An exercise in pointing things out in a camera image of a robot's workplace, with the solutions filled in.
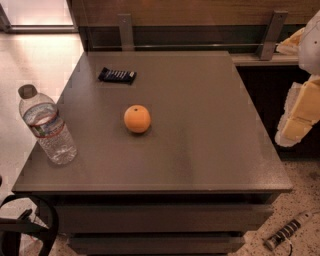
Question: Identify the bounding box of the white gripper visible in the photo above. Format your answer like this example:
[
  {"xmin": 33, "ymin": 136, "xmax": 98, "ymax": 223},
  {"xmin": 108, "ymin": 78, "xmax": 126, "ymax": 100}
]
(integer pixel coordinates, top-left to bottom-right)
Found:
[{"xmin": 275, "ymin": 10, "xmax": 320, "ymax": 147}]

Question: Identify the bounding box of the clear plastic water bottle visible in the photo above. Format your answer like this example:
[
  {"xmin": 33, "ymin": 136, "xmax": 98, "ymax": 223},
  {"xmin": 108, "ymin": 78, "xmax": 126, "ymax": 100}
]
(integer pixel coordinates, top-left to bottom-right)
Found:
[{"xmin": 18, "ymin": 84, "xmax": 77, "ymax": 165}]

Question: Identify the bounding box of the grey cabinet with drawers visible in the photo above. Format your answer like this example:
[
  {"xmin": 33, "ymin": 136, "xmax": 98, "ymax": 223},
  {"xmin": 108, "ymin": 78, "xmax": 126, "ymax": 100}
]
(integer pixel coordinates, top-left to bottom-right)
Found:
[{"xmin": 13, "ymin": 52, "xmax": 292, "ymax": 256}]

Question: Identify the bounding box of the orange fruit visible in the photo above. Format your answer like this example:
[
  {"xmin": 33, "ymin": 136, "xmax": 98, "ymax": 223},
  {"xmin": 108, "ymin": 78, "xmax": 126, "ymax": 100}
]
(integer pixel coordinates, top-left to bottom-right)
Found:
[{"xmin": 124, "ymin": 105, "xmax": 151, "ymax": 133}]

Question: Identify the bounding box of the dark blue snack wrapper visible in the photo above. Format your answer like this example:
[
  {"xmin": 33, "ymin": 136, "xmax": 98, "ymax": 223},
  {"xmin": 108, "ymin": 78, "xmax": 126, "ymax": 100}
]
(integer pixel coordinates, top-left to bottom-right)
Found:
[{"xmin": 98, "ymin": 67, "xmax": 137, "ymax": 85}]

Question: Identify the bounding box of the right metal wall bracket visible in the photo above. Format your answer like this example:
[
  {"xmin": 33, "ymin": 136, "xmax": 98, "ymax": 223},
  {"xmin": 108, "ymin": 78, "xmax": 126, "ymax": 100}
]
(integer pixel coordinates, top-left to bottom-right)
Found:
[{"xmin": 257, "ymin": 10, "xmax": 288, "ymax": 59}]

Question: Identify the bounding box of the metal wall bracket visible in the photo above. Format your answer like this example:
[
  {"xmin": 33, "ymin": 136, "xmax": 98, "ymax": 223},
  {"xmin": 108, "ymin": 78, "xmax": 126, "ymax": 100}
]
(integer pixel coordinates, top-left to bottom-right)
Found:
[
  {"xmin": 118, "ymin": 14, "xmax": 135, "ymax": 51},
  {"xmin": 257, "ymin": 10, "xmax": 288, "ymax": 59}
]

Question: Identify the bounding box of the wall-mounted wooden shelf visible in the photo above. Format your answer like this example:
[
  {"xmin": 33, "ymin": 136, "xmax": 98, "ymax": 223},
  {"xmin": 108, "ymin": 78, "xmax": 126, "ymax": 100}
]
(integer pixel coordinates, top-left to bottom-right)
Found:
[{"xmin": 231, "ymin": 53, "xmax": 298, "ymax": 66}]

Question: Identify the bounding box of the left metal wall bracket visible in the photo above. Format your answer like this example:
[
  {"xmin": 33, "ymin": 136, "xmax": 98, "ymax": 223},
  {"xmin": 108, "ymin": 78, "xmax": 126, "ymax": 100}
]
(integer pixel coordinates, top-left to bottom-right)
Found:
[{"xmin": 118, "ymin": 14, "xmax": 135, "ymax": 51}]

